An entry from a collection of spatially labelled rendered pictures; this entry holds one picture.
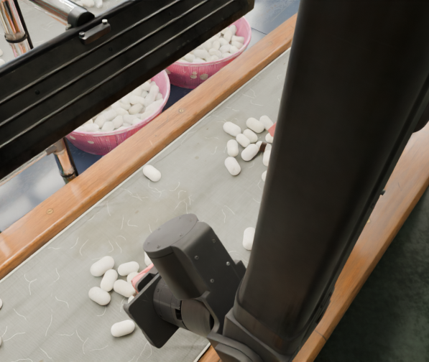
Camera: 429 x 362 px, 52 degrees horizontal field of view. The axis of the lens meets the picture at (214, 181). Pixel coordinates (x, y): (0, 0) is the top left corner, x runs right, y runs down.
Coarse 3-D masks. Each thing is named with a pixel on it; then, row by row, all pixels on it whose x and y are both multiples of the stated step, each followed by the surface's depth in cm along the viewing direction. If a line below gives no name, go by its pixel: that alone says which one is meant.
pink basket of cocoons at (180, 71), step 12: (240, 24) 107; (240, 36) 108; (216, 60) 95; (228, 60) 97; (180, 72) 98; (192, 72) 97; (204, 72) 98; (216, 72) 99; (180, 84) 103; (192, 84) 102
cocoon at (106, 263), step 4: (104, 256) 66; (108, 256) 66; (100, 260) 65; (104, 260) 65; (108, 260) 65; (112, 260) 66; (96, 264) 64; (100, 264) 65; (104, 264) 65; (108, 264) 65; (112, 264) 65; (92, 268) 64; (96, 268) 64; (100, 268) 64; (104, 268) 65; (108, 268) 65; (92, 272) 64; (96, 272) 64; (100, 272) 64; (104, 272) 65; (96, 276) 65
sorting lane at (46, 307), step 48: (240, 96) 92; (192, 144) 83; (240, 144) 83; (144, 192) 76; (192, 192) 76; (240, 192) 76; (96, 240) 70; (144, 240) 70; (240, 240) 70; (0, 288) 64; (48, 288) 64; (0, 336) 60; (48, 336) 60; (96, 336) 60; (192, 336) 60
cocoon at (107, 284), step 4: (108, 272) 64; (112, 272) 64; (116, 272) 65; (104, 276) 64; (108, 276) 64; (112, 276) 64; (116, 276) 64; (104, 280) 63; (108, 280) 63; (112, 280) 64; (104, 284) 63; (108, 284) 63; (112, 284) 63; (104, 288) 63; (108, 288) 63; (112, 288) 64
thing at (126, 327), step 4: (124, 320) 60; (128, 320) 60; (116, 324) 59; (120, 324) 59; (124, 324) 59; (128, 324) 59; (132, 324) 60; (112, 328) 59; (116, 328) 59; (120, 328) 59; (124, 328) 59; (128, 328) 59; (132, 328) 59; (112, 332) 59; (116, 332) 59; (120, 332) 59; (124, 332) 59; (128, 332) 59; (116, 336) 59
